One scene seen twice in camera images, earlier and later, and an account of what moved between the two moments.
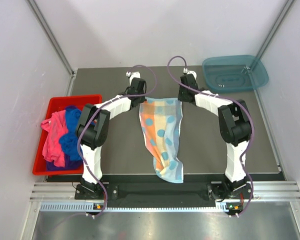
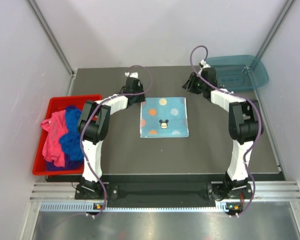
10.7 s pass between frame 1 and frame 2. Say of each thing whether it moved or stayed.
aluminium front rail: stayed
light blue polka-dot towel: moved
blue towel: stayed
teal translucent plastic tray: stayed
